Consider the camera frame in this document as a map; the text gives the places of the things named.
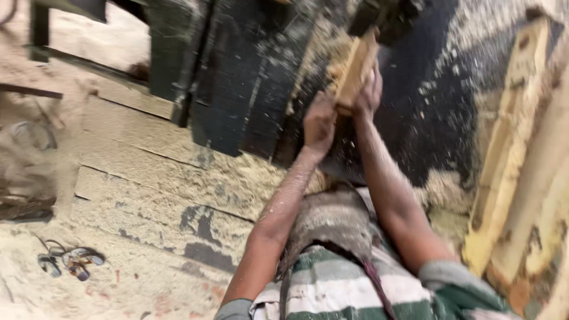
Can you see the person's left hand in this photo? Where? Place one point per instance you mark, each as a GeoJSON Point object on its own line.
{"type": "Point", "coordinates": [319, 124]}

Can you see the light wooden block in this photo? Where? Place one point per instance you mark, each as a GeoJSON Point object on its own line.
{"type": "Point", "coordinates": [355, 73]}

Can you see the person's left fingers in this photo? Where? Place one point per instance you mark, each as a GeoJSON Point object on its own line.
{"type": "Point", "coordinates": [321, 104]}

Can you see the black woodworking machine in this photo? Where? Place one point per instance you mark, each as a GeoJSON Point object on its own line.
{"type": "Point", "coordinates": [249, 75]}

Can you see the dusty grey apron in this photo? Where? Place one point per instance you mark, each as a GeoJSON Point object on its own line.
{"type": "Point", "coordinates": [331, 226]}

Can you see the person's right fingers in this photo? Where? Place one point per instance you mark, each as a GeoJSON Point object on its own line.
{"type": "Point", "coordinates": [372, 82]}

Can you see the person's right hand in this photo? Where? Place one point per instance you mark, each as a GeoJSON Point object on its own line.
{"type": "Point", "coordinates": [368, 95]}

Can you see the green white striped shirt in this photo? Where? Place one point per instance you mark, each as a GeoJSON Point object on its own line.
{"type": "Point", "coordinates": [355, 293]}

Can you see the stack of pale wooden planks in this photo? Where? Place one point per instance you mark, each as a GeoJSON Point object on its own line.
{"type": "Point", "coordinates": [520, 169]}

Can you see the dusty wooden floor boards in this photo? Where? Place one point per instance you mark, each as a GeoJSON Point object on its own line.
{"type": "Point", "coordinates": [155, 177]}

